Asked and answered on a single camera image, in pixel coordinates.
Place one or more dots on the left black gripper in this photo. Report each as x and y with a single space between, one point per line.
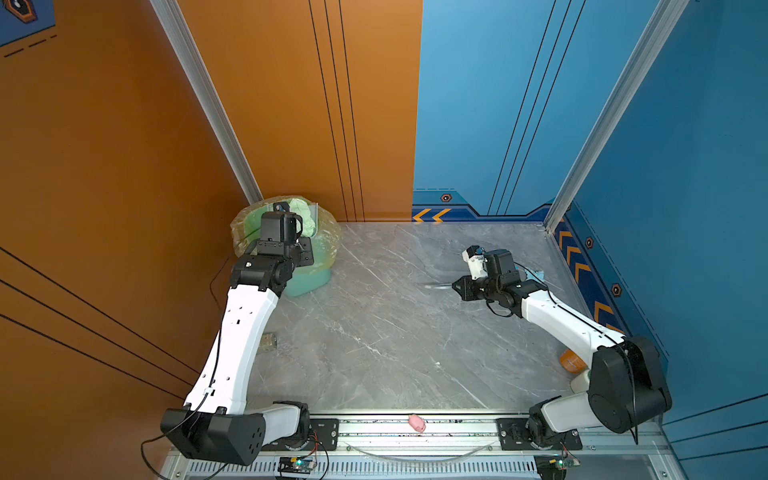
304 248

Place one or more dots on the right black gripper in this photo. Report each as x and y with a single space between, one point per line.
465 292

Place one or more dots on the grey-blue plastic dustpan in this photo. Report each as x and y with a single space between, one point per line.
310 213

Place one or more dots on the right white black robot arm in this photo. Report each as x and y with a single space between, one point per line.
627 383

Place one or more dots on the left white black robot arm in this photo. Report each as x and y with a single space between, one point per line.
213 424

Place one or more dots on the green plastic trash bin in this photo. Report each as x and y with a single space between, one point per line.
286 244

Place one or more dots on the small light green paper scrap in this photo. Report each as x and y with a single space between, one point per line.
307 230

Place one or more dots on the clear yellow bin liner bag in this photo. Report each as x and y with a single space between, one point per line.
245 229

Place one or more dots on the light blue paper scrap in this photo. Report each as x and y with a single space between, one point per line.
535 275

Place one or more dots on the white bottle green cap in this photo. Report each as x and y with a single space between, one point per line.
581 382

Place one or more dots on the right green circuit board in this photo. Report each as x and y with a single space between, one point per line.
555 468

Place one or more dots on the green circuit board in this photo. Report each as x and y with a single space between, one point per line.
296 467
555 468

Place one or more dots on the left green circuit board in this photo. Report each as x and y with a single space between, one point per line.
296 467

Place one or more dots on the pink toy on rail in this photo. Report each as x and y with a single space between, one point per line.
417 423

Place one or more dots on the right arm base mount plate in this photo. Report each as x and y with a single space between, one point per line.
514 434

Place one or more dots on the aluminium front rail frame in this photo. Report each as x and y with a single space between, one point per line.
455 445

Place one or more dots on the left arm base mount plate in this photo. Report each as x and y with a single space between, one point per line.
325 430

